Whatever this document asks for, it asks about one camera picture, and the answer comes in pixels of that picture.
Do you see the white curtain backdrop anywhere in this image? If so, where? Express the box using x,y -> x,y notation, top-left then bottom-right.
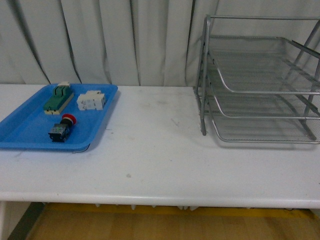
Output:
0,0 -> 320,87

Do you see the green knife switch block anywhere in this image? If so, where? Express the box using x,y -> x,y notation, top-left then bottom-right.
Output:
43,81 -> 74,115

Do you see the red emergency stop button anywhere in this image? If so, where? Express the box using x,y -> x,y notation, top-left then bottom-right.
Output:
48,113 -> 77,143

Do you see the blue plastic tray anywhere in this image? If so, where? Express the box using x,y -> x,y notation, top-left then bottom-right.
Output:
0,84 -> 118,152

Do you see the white circuit breaker block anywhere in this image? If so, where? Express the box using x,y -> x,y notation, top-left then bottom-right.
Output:
76,90 -> 107,111

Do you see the silver mesh three-tier rack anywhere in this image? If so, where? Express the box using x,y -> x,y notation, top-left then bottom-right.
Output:
193,15 -> 320,144

